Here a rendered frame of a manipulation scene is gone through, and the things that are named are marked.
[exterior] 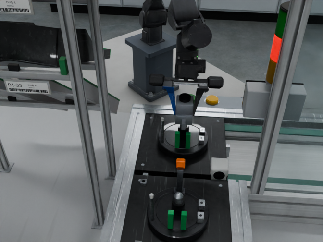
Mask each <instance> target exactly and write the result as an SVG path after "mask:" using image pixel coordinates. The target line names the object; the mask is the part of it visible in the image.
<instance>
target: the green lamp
mask: <svg viewBox="0 0 323 242"><path fill-rule="evenodd" d="M286 17H287V13H286V12H284V11H282V10H281V9H279V14H278V19H277V24H276V29H275V35H276V36H277V37H278V38H280V39H282V36H283V32H284V27H285V23H286Z"/></svg>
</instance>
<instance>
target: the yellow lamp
mask: <svg viewBox="0 0 323 242"><path fill-rule="evenodd" d="M275 68H276V62H274V61H273V60H272V59H271V58H270V59H269V64H268V69H267V74H266V80H267V82H269V83H270V84H272V83H273V77H274V72H275Z"/></svg>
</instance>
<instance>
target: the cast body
mask: <svg viewBox="0 0 323 242"><path fill-rule="evenodd" d="M193 101H194V97H193V96H191V95H190V94H188V93H182V94H180V95H177V96H176V111H175V124H180V125H182V127H181V130H185V128H186V125H192V119H193Z"/></svg>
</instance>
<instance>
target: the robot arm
mask: <svg viewBox="0 0 323 242"><path fill-rule="evenodd" d="M167 18H168V23H169V25H170V26H171V28H172V29H173V30H174V31H178V30H181V31H180V33H178V34H177V40H176V59H175V73H174V76H175V78H173V77H165V76H164V75H163V74H152V73H151V74H150V75H149V84H150V85H151V86H162V89H163V90H164V91H167V93H168V95H169V98H170V101H171V104H172V108H173V113H174V115H175V111H176V106H175V94H174V87H173V86H174V85H197V87H198V88H197V90H196V96H195V101H194V107H193V116H194V115H195V112H196V110H197V107H198V104H199V101H200V99H201V97H202V95H203V93H206V92H208V90H209V89H208V88H214V89H220V88H222V87H223V85H224V79H223V78H222V77H221V76H209V77H208V78H207V79H197V77H198V76H199V73H205V71H206V60H205V59H198V54H199V50H200V49H202V48H204V47H206V46H207V45H209V44H210V42H211V39H212V33H211V31H210V29H209V28H208V27H207V26H206V24H205V19H204V17H203V16H202V14H201V13H200V11H199V9H198V8H197V5H196V2H195V0H171V1H170V4H169V7H168V12H167V10H166V8H165V6H164V3H163V1H162V0H145V2H144V3H143V6H142V10H141V12H140V15H139V23H140V25H141V27H142V28H143V30H142V38H141V39H140V40H141V41H143V42H145V43H146V44H148V45H150V46H154V45H156V44H159V43H161V42H164V41H165V39H163V38H162V26H163V25H164V26H165V25H166V22H167ZM179 79H183V80H179ZM188 79H191V80H193V81H188Z"/></svg>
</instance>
